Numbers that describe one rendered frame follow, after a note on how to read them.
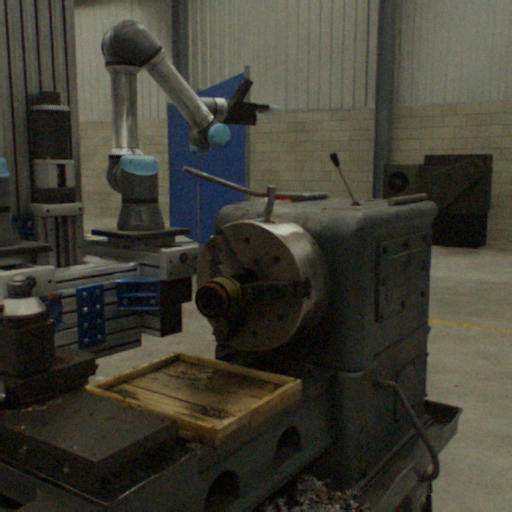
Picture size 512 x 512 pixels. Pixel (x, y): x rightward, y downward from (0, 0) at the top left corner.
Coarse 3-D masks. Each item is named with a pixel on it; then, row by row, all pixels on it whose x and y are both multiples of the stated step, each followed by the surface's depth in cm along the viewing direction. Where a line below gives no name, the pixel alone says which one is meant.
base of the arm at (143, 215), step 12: (132, 204) 187; (144, 204) 187; (156, 204) 190; (120, 216) 189; (132, 216) 186; (144, 216) 186; (156, 216) 189; (120, 228) 188; (132, 228) 186; (144, 228) 186; (156, 228) 188
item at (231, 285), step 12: (216, 276) 135; (228, 276) 134; (204, 288) 130; (216, 288) 129; (228, 288) 131; (204, 300) 133; (216, 300) 136; (228, 300) 131; (240, 300) 133; (204, 312) 132; (216, 312) 130; (228, 312) 132
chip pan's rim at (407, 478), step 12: (432, 408) 199; (444, 408) 196; (456, 408) 194; (432, 420) 195; (444, 420) 196; (456, 420) 185; (444, 432) 177; (456, 432) 192; (408, 444) 178; (444, 444) 183; (396, 456) 171; (420, 456) 162; (384, 468) 164; (408, 468) 156; (420, 468) 165; (300, 480) 158; (372, 480) 158; (396, 480) 150; (408, 480) 158; (396, 492) 151; (384, 504) 144; (396, 504) 152
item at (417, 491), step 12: (384, 384) 157; (396, 384) 156; (408, 408) 156; (420, 432) 158; (432, 444) 160; (432, 456) 162; (432, 468) 165; (420, 480) 169; (432, 480) 167; (408, 492) 172; (420, 492) 178; (408, 504) 171; (420, 504) 177
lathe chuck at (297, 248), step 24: (240, 240) 142; (264, 240) 138; (288, 240) 136; (264, 264) 139; (288, 264) 135; (312, 264) 138; (312, 288) 136; (264, 312) 140; (288, 312) 136; (312, 312) 139; (240, 336) 145; (264, 336) 141; (288, 336) 137
